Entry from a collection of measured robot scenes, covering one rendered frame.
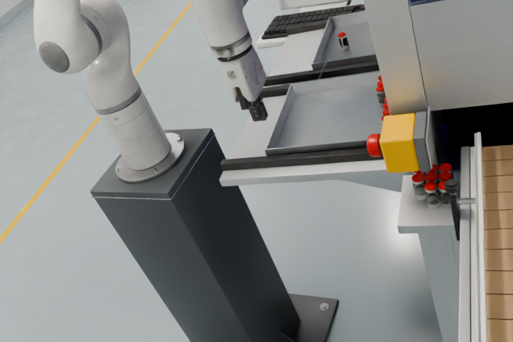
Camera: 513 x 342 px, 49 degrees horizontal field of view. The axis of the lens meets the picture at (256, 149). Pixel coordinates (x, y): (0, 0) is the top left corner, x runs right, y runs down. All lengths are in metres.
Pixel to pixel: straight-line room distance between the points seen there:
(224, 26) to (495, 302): 0.66
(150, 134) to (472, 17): 0.79
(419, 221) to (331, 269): 1.18
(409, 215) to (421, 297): 1.02
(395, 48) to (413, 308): 1.20
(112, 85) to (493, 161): 0.80
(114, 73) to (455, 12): 0.75
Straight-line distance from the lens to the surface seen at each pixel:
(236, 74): 1.11
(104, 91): 1.30
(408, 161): 0.94
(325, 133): 1.23
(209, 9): 1.07
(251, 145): 1.29
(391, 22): 0.91
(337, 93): 1.36
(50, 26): 1.22
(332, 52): 1.55
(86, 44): 1.22
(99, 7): 1.29
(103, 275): 2.62
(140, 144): 1.36
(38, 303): 2.74
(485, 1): 0.89
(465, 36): 0.91
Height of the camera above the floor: 1.58
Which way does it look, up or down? 34 degrees down
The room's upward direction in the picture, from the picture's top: 23 degrees counter-clockwise
